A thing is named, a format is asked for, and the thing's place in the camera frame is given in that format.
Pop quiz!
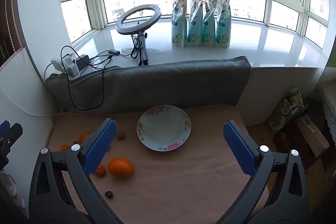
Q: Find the white plug charger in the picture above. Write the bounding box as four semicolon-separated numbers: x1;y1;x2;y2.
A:
62;54;80;75

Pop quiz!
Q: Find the green printed packet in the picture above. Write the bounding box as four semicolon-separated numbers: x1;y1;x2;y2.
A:
268;97;298;133

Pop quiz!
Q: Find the beige blanket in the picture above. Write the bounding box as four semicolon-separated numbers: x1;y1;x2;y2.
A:
46;105;271;224

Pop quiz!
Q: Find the white ring light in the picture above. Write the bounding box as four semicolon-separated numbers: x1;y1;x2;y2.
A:
116;4;159;36

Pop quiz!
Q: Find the white power strip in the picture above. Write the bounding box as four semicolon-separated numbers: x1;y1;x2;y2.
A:
51;56;80;81

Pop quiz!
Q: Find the thin white cable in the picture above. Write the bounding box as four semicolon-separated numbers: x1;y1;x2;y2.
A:
0;60;54;117

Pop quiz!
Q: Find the brown wooden panel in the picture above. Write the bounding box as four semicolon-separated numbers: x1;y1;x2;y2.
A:
0;0;30;70

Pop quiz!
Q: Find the grey folded blanket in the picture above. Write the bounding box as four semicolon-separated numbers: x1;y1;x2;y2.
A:
45;55;252;113

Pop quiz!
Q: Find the large smooth orange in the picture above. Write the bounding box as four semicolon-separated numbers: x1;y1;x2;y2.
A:
108;157;134;178

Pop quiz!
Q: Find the person's left hand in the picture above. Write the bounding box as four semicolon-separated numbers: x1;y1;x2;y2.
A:
0;171;28;215

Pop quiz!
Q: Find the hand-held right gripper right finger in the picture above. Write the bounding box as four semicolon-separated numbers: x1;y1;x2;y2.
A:
215;120;309;224

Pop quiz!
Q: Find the green carton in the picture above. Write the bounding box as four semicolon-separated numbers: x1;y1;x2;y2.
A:
288;87;308;111

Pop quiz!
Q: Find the floral white plate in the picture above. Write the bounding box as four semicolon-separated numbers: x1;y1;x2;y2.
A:
137;105;192;151

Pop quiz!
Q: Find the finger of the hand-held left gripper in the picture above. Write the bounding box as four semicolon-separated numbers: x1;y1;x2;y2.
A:
0;123;23;169
0;120;10;136

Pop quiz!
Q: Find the floral green refill pouch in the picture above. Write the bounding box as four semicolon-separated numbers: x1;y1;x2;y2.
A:
186;0;204;47
215;0;232;48
202;0;217;46
171;0;188;47

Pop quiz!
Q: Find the white window sill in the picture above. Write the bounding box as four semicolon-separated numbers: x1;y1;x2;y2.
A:
70;18;326;69

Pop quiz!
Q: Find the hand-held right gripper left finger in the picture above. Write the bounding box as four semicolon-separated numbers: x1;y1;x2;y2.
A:
28;118;124;224

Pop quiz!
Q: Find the black power adapter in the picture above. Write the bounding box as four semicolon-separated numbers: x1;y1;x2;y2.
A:
75;55;90;69

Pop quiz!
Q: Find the long black cable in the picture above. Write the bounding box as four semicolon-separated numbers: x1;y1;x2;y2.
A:
61;45;114;111

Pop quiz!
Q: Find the white lace cloth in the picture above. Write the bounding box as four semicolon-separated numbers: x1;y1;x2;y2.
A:
320;84;336;141

